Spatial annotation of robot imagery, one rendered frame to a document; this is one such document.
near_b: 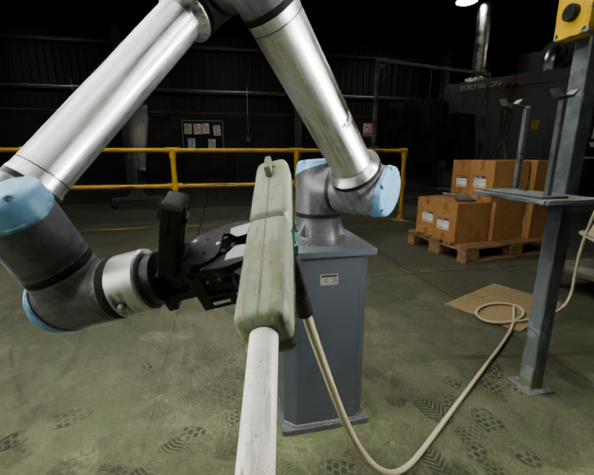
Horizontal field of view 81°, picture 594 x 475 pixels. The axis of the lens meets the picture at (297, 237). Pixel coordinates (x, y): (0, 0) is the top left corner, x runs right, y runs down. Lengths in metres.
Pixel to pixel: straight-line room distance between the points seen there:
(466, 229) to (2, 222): 3.29
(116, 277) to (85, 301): 0.05
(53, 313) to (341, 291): 0.80
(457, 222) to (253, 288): 3.13
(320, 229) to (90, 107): 0.71
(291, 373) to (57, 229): 0.90
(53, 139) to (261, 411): 0.54
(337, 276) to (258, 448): 0.90
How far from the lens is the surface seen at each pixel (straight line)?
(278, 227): 0.38
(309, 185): 1.10
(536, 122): 9.84
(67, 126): 0.68
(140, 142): 6.90
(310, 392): 1.29
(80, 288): 0.55
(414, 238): 3.84
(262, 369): 0.27
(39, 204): 0.52
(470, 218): 3.47
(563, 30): 1.58
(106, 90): 0.70
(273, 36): 0.77
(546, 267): 1.61
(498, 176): 3.62
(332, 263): 1.09
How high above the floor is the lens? 0.93
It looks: 13 degrees down
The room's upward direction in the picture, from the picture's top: straight up
